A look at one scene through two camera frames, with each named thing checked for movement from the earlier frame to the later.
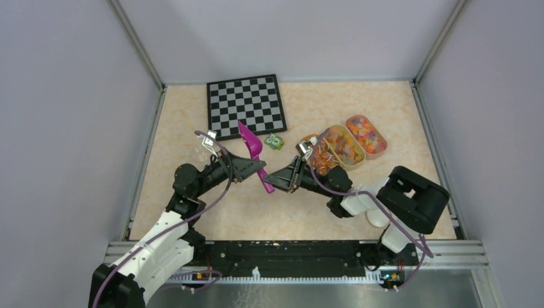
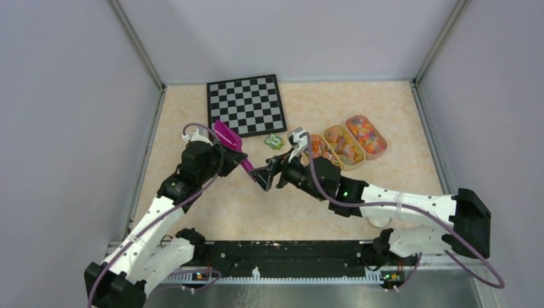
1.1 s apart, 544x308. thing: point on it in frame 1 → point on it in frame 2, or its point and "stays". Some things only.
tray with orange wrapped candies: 323,157 stays
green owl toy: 274,142 stays
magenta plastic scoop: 254,145 → 231,138
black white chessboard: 256,101 stays
